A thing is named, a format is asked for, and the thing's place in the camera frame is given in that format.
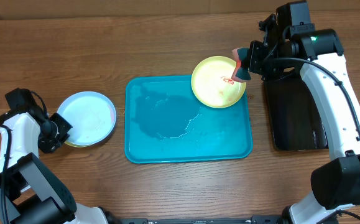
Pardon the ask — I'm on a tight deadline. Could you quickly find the green plate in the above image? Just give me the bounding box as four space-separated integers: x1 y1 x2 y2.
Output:
191 56 246 108
64 140 90 148

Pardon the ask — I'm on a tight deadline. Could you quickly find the orange and dark sponge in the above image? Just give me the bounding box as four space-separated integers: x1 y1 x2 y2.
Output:
231 48 251 83

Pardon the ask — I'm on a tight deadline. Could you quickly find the light blue plate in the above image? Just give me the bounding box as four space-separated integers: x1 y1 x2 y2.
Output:
57 91 117 146

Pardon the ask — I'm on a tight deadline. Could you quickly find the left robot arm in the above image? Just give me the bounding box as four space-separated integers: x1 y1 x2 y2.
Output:
0 88 118 224

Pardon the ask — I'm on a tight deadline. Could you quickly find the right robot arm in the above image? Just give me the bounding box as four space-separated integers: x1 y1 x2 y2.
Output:
241 1 360 223

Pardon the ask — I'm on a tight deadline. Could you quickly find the black rectangular tray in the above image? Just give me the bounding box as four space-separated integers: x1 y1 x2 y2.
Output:
264 77 328 151

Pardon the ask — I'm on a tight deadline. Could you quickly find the teal plastic tray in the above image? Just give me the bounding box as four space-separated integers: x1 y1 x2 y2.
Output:
124 75 253 164

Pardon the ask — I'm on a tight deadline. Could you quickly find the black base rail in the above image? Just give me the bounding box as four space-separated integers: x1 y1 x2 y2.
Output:
120 215 291 224

